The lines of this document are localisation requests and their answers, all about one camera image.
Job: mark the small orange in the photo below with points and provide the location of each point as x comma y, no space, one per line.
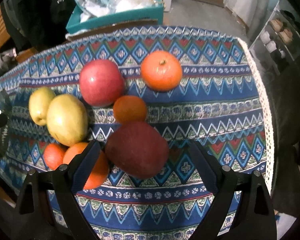
53,155
129,108

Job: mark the dark glass fruit plate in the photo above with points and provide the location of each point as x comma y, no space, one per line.
5,115

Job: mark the large orange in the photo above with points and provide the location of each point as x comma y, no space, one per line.
100,170
161,71

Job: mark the small orange lower left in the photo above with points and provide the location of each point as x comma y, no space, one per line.
53,155

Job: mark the black hanging coat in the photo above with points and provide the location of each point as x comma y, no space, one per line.
36,23

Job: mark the cardboard box under crate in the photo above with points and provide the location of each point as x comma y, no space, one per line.
109,29

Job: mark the metal shoe rack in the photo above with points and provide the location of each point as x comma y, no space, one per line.
278,43

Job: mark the dark red apple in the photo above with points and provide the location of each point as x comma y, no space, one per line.
137,149

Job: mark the teal plastic crate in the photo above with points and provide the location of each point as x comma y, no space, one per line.
120,11

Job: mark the grey white clothes pile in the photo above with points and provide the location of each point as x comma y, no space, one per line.
7,61

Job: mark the small orange middle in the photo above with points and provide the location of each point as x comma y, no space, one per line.
129,108

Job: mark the red apple upper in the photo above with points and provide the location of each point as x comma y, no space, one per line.
101,83

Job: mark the blue patterned tablecloth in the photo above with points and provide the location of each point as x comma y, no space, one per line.
217,181

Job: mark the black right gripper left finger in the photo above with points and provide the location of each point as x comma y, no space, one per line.
33,215

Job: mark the yellow pear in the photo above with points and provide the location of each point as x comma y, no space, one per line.
39,102
67,120

